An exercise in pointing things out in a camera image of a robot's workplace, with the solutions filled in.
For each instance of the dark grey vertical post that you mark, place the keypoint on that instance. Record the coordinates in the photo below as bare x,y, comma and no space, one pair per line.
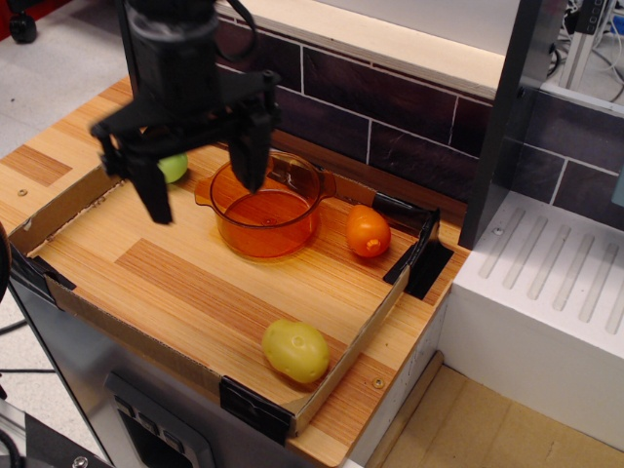
525,68

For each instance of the white sink drainboard unit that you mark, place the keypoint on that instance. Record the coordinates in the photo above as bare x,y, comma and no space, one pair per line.
536,315

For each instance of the light wooden upper shelf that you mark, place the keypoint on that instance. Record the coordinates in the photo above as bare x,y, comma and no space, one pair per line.
428,57

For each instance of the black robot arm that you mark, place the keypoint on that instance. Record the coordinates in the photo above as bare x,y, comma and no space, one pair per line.
166,7

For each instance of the orange transparent plastic pot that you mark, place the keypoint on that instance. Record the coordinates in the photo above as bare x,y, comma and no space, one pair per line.
279,218

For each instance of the orange plastic carrot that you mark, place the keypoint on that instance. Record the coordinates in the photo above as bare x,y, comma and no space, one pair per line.
367,232

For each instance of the toy oven front panel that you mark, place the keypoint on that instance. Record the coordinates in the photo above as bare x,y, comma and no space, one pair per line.
159,437

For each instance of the green plastic pear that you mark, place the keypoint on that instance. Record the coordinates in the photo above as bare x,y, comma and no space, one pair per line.
173,167

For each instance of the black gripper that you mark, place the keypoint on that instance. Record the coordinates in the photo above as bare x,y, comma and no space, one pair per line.
183,101

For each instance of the yellow plastic potato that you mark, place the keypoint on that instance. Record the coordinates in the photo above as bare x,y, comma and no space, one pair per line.
296,350

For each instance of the cardboard fence with black tape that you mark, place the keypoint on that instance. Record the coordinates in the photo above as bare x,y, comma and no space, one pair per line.
185,302

